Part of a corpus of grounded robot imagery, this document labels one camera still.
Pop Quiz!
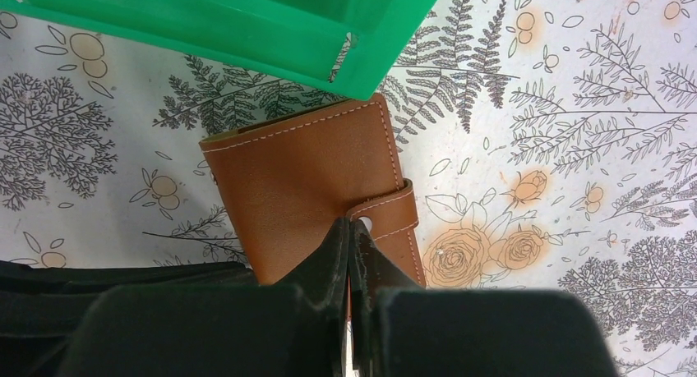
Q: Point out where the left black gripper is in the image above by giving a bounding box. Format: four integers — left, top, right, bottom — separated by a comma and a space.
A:
1, 261, 256, 376

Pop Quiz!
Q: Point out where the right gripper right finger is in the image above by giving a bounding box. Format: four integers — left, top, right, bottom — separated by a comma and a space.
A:
349, 220, 617, 376

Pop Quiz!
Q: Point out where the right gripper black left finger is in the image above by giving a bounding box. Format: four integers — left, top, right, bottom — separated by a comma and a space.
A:
58, 218, 350, 376

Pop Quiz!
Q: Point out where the brown leather card holder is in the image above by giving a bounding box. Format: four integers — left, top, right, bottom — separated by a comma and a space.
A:
200, 94, 426, 284

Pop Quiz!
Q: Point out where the floral patterned table mat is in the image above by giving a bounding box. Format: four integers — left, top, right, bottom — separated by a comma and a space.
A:
1, 0, 696, 376

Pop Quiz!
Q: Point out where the green plastic bin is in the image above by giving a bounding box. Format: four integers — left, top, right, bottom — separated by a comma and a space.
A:
1, 0, 437, 100

